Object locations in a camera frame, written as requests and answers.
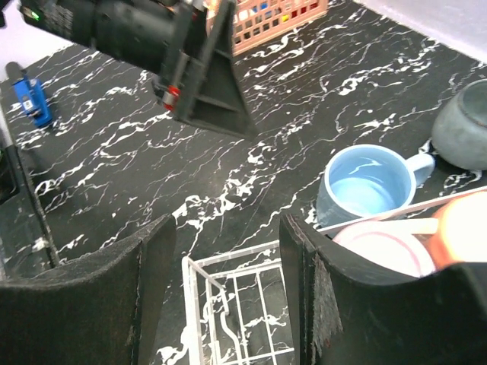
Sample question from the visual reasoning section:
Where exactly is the pink plastic file organizer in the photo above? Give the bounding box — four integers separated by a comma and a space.
232, 0, 328, 56

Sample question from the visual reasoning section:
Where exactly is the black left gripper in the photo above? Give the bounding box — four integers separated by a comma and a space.
19, 1, 258, 140

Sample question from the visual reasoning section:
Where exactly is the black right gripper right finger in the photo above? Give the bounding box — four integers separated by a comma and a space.
279, 214, 486, 364

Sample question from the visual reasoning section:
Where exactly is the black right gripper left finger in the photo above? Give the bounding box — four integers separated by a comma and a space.
1, 214, 177, 364

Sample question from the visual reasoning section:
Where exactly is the white wire dish rack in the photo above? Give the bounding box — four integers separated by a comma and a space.
181, 185, 487, 365

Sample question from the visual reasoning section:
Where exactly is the purple ceramic mug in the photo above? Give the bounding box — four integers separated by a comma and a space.
333, 221, 436, 278

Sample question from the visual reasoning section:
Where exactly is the dark grey round mug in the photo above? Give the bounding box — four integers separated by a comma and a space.
431, 78, 486, 170

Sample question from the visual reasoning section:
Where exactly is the black front mounting rail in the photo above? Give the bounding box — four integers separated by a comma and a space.
1, 129, 59, 281

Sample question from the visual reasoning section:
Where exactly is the blue stapler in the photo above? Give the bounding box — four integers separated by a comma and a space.
5, 62, 53, 128

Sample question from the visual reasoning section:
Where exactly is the light pink mug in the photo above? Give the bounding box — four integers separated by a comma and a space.
412, 191, 486, 271

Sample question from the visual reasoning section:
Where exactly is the light blue ceramic mug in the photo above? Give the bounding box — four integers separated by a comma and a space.
316, 144, 435, 227

